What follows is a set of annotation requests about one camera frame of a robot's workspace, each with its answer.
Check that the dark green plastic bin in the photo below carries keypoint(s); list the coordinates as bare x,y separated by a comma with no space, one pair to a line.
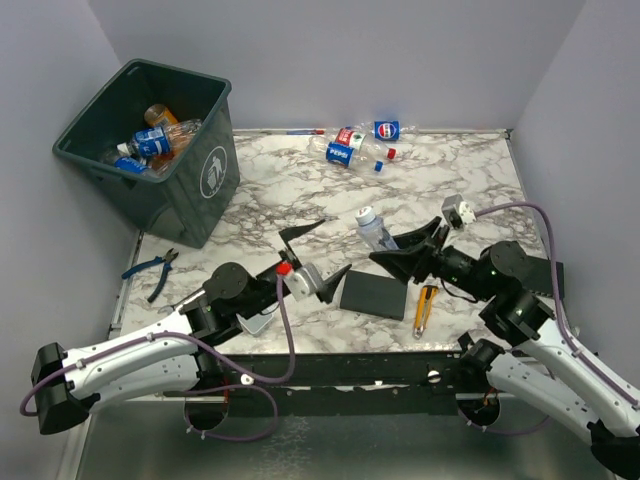
185,204

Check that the black box right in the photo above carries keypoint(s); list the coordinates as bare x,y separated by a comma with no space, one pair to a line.
538,277

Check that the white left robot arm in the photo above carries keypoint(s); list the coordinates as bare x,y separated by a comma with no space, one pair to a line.
166,356

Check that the blue label bottle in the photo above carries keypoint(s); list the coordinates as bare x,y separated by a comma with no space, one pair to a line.
126,163
146,143

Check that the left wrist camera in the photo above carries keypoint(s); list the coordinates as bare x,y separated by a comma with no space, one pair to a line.
302,282

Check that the yellow utility knife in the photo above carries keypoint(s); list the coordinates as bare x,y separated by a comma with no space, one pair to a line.
423,310

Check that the red label bottle at back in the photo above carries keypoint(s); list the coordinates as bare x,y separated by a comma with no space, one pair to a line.
364,143

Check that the clear crushed water bottle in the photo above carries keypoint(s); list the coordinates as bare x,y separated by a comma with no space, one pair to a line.
371,229

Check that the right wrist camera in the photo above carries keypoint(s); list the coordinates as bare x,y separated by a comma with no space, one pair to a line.
457,212

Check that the big orange bottle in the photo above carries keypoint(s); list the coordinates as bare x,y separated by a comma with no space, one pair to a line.
179,137

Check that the small orange juice bottle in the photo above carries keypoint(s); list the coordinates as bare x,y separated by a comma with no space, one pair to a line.
159,115

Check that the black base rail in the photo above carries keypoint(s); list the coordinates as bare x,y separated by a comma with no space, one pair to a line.
341,384

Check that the black rectangular box centre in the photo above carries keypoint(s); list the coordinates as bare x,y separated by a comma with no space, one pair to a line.
374,295

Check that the white grey rectangular case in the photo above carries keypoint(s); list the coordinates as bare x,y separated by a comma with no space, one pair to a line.
256,324

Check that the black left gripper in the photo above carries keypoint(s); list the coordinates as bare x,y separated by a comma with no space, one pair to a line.
292,234

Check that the silver wrench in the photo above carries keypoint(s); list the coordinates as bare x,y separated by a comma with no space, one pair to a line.
168,309

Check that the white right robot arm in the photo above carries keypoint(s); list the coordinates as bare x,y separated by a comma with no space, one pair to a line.
582,393

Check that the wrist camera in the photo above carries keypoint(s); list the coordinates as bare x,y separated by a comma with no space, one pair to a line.
457,212
302,282

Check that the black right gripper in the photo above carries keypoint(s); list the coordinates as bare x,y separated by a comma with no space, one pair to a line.
421,253

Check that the pepsi bottle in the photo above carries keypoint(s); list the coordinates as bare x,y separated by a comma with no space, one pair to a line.
387,130
344,156

